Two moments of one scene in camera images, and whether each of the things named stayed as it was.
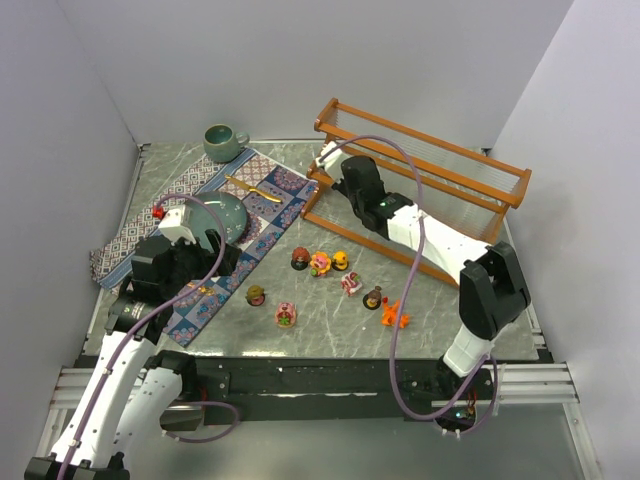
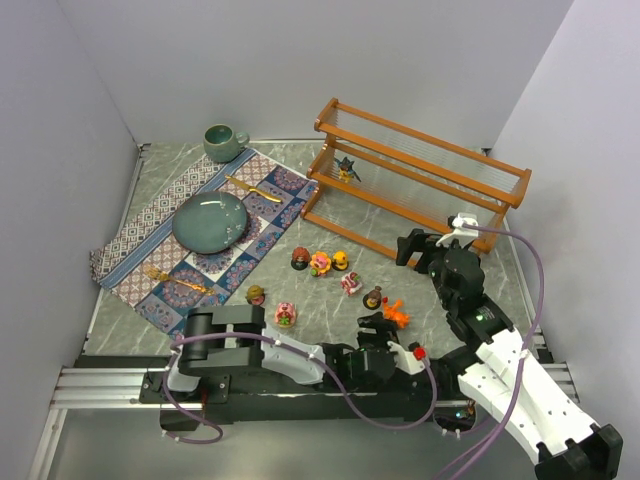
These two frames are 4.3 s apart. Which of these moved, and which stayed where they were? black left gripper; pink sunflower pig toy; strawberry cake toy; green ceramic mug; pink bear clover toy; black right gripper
Moved: black right gripper; black left gripper
Stayed: green ceramic mug; strawberry cake toy; pink bear clover toy; pink sunflower pig toy
